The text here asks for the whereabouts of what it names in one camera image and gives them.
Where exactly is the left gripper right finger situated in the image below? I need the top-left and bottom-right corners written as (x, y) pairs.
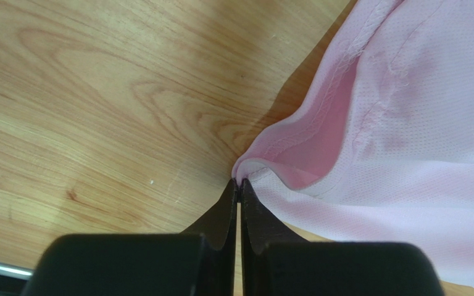
top-left (240, 179), bottom-right (444, 295)

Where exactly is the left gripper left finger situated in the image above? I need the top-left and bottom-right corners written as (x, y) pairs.
top-left (23, 180), bottom-right (238, 295)

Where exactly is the pink t shirt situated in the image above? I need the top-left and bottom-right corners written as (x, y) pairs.
top-left (232, 1), bottom-right (474, 288)

